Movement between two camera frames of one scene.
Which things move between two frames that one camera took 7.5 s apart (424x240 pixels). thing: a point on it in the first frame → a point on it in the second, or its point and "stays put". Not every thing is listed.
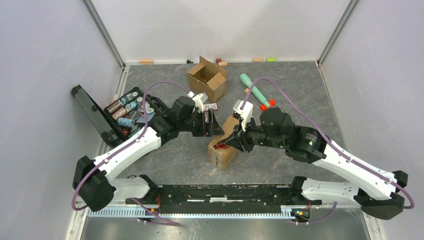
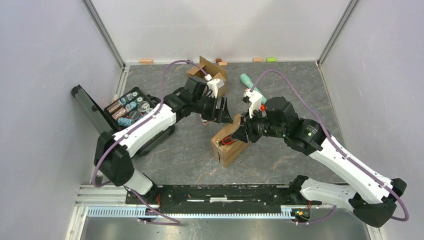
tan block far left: x=146 y=62 stays put
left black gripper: x=208 y=129 → x=221 y=115
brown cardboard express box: x=208 y=79 stays put
